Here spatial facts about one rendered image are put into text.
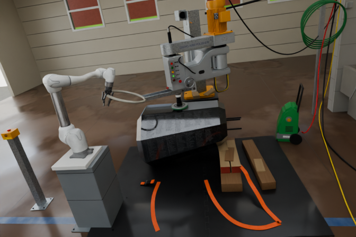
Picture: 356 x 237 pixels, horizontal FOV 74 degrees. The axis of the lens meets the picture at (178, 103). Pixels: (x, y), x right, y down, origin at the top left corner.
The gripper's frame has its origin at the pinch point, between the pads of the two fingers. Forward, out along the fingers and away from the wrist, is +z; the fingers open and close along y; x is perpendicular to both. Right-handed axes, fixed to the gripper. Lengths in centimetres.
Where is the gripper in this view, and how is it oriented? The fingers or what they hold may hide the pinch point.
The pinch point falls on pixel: (106, 103)
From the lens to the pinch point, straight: 282.2
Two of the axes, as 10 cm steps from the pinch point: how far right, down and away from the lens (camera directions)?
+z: -2.1, 9.5, 2.3
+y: 7.8, 0.2, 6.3
